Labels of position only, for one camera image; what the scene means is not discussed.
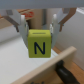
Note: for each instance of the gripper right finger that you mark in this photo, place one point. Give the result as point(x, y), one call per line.
point(55, 26)

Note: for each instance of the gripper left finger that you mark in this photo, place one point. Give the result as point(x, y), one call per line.
point(23, 31)

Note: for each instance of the yellow block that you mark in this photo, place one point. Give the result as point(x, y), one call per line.
point(40, 43)

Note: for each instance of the wooden drawer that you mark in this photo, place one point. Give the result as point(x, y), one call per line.
point(13, 56)

